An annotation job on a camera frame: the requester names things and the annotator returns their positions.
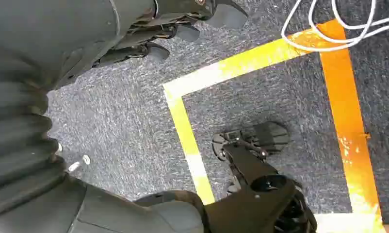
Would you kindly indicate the black robot leg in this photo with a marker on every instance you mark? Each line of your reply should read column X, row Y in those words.
column 249, row 170

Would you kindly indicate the ribbed grey left arm sleeve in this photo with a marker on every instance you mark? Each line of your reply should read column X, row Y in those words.
column 14, row 135

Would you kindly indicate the orange floor tape strip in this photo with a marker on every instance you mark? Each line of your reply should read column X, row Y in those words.
column 345, row 106

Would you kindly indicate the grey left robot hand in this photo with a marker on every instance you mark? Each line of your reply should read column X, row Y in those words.
column 53, row 29

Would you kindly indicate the pale yellow floor tape strip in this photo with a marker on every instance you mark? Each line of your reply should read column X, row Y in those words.
column 342, row 223

